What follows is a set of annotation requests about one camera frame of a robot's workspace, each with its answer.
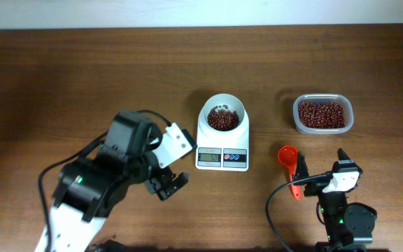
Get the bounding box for red beans in bowl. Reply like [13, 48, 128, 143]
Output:
[207, 105, 240, 132]

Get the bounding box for white round bowl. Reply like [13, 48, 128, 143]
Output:
[199, 94, 249, 134]

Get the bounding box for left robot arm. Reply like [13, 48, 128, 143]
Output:
[36, 110, 197, 251]

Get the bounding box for white digital kitchen scale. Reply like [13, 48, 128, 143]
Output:
[195, 104, 250, 172]

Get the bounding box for black cable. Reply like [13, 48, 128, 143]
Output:
[264, 173, 334, 252]
[37, 110, 173, 252]

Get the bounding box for orange measuring scoop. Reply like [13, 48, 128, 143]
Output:
[278, 146, 302, 201]

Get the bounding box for left black cable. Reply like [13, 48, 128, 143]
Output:
[37, 110, 173, 252]

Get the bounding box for clear plastic bean container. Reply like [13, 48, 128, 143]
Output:
[293, 94, 354, 134]

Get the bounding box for right black cable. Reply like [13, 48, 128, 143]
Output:
[264, 173, 334, 252]

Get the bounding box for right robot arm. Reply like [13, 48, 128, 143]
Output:
[293, 148, 377, 252]

